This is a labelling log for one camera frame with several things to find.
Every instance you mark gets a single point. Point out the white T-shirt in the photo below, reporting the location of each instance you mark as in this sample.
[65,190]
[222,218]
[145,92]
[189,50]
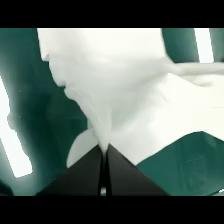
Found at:
[133,86]

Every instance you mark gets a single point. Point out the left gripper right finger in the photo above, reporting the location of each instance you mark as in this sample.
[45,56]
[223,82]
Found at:
[130,178]

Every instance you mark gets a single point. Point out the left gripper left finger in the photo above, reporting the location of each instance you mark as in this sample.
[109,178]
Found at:
[80,176]

